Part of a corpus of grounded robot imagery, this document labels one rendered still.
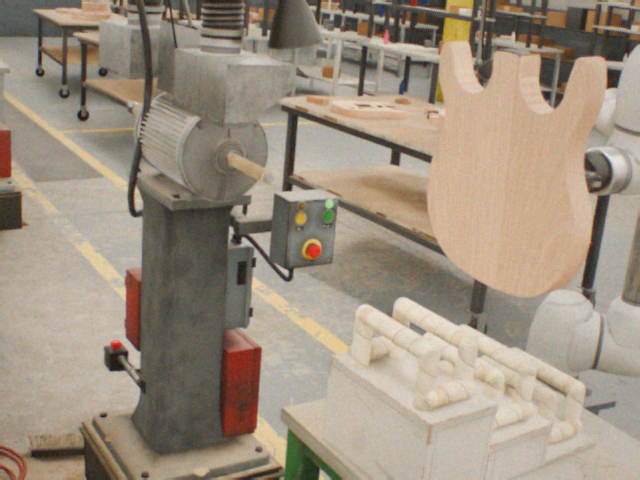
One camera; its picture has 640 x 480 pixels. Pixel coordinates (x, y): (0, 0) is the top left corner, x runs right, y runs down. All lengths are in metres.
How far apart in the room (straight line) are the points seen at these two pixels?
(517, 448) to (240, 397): 1.35
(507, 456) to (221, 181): 1.12
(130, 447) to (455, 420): 1.56
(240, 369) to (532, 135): 1.53
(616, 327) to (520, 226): 0.97
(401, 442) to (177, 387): 1.32
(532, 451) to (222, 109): 0.97
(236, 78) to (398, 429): 0.88
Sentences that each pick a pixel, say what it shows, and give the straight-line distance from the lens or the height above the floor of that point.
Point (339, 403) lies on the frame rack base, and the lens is 1.54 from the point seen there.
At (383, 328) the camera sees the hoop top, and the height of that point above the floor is 1.20.
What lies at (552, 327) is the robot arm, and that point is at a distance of 2.34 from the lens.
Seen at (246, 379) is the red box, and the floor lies 0.51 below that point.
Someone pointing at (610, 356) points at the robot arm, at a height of 0.85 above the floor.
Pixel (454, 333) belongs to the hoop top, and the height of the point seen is 1.21.
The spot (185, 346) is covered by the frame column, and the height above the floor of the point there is 0.65.
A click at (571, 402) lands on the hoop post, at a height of 1.01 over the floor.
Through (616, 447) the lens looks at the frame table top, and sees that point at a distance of 1.76.
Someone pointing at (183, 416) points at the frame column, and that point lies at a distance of 2.70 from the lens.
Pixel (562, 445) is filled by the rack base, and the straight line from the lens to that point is 1.70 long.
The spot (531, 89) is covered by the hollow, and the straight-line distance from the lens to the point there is 1.41.
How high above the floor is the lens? 1.75
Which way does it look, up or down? 18 degrees down
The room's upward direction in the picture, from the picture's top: 5 degrees clockwise
